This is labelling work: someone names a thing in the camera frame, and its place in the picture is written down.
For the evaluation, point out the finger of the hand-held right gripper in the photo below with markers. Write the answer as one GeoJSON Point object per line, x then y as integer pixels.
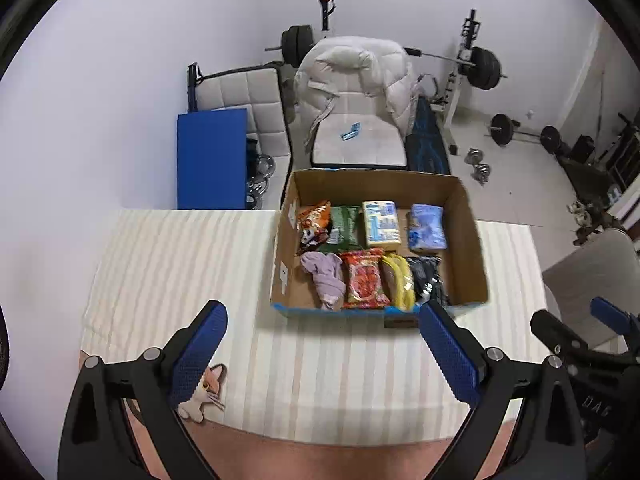
{"type": "Point", "coordinates": [612, 312]}
{"type": "Point", "coordinates": [555, 332]}

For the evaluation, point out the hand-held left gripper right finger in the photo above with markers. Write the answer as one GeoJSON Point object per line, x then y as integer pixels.
{"type": "Point", "coordinates": [447, 355]}

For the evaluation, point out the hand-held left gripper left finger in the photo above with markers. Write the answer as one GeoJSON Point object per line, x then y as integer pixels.
{"type": "Point", "coordinates": [197, 355]}

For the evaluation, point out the black snack packet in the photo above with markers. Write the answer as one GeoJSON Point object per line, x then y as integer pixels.
{"type": "Point", "coordinates": [425, 277]}

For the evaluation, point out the cardboard box with blue print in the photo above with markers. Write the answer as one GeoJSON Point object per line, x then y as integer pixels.
{"type": "Point", "coordinates": [460, 270]}

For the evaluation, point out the yellow silver snack packet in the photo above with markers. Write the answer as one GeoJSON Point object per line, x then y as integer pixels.
{"type": "Point", "coordinates": [397, 285]}

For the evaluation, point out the red snack packet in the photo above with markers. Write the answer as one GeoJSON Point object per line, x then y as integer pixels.
{"type": "Point", "coordinates": [365, 280]}

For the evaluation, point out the cream and blue tissue packet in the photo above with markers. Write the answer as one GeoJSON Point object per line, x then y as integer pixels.
{"type": "Point", "coordinates": [380, 225]}

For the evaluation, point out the purple cloth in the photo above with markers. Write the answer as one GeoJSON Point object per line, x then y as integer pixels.
{"type": "Point", "coordinates": [325, 272]}

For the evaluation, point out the green snack packet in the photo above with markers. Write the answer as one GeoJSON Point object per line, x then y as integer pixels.
{"type": "Point", "coordinates": [345, 225]}

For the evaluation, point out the orange snack packet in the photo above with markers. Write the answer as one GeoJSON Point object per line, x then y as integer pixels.
{"type": "Point", "coordinates": [315, 217]}

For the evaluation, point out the calico cat plush toy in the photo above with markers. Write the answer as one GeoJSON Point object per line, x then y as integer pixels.
{"type": "Point", "coordinates": [210, 385]}

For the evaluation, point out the cream striped tablecloth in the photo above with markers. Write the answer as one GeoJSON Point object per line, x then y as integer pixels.
{"type": "Point", "coordinates": [200, 260]}

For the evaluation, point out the black exercise machine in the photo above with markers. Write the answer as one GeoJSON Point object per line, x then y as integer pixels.
{"type": "Point", "coordinates": [622, 150]}

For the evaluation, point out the black cylindrical object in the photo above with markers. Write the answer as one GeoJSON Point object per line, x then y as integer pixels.
{"type": "Point", "coordinates": [583, 147]}

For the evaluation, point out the chrome dumbbell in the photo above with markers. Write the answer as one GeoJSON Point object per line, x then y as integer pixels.
{"type": "Point", "coordinates": [482, 172]}
{"type": "Point", "coordinates": [473, 156]}

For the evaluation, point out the chrome weight plates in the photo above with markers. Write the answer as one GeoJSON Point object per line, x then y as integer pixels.
{"type": "Point", "coordinates": [260, 180]}

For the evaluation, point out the blue padded panel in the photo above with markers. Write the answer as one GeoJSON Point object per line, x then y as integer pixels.
{"type": "Point", "coordinates": [210, 160]}

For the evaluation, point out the black and blue weight bench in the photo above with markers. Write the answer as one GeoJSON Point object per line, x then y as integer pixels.
{"type": "Point", "coordinates": [425, 150]}

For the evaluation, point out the short barbell with black plates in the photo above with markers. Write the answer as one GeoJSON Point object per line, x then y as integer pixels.
{"type": "Point", "coordinates": [500, 130]}

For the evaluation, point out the beige upholstered chair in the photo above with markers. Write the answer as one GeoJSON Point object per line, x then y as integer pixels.
{"type": "Point", "coordinates": [360, 145]}

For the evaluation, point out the small blue packet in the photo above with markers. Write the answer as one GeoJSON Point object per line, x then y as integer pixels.
{"type": "Point", "coordinates": [351, 131]}

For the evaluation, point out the white padded bench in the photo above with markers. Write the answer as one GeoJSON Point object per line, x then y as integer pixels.
{"type": "Point", "coordinates": [235, 90]}

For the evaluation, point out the long barbell with black plates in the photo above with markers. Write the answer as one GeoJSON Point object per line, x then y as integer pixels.
{"type": "Point", "coordinates": [482, 67]}

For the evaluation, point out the white puffer jacket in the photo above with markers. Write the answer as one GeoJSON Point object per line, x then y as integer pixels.
{"type": "Point", "coordinates": [345, 60]}

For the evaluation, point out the white door frame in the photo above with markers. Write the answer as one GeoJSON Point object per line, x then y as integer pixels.
{"type": "Point", "coordinates": [582, 75]}

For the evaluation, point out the black metal frame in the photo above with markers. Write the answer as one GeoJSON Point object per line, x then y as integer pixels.
{"type": "Point", "coordinates": [191, 85]}

